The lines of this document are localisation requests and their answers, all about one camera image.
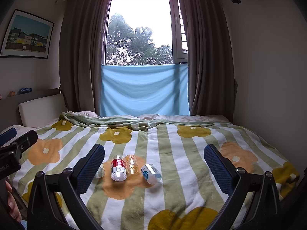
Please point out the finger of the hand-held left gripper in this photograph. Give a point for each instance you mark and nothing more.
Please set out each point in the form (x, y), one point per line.
(7, 135)
(25, 140)

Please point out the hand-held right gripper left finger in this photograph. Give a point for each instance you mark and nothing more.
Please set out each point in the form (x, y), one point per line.
(92, 167)

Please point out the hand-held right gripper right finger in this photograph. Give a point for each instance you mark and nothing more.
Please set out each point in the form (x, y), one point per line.
(218, 170)

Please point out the red label clear cup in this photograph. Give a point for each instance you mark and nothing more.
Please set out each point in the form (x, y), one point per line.
(118, 169)

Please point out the yellow clear cup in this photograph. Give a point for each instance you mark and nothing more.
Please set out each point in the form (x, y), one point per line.
(131, 164)

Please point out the blue white cup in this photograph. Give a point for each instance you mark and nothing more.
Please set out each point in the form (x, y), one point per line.
(151, 173)

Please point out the person's left hand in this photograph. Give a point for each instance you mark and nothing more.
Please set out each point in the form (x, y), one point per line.
(13, 203)

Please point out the brown headboard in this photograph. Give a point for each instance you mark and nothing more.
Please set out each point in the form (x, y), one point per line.
(7, 110)

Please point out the white headboard cushion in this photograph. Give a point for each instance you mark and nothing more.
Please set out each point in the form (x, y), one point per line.
(40, 110)

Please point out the orange figurine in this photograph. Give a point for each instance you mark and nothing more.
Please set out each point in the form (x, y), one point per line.
(12, 93)

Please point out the blue toy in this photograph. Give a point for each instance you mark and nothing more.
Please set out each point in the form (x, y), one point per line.
(25, 90)

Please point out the green blanket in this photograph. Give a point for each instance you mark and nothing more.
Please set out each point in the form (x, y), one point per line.
(115, 121)

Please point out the floral striped blanket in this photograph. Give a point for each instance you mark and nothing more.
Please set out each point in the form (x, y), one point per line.
(168, 153)

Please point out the light blue cloth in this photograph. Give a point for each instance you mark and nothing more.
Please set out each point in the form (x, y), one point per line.
(144, 88)

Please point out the framed picture of houses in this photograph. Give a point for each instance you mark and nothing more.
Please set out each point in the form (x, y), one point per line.
(27, 34)

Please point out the grey-brown curtain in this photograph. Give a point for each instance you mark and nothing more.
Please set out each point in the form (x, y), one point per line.
(208, 52)
(81, 52)

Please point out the white frame window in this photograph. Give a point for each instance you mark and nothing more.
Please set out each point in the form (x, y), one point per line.
(141, 28)

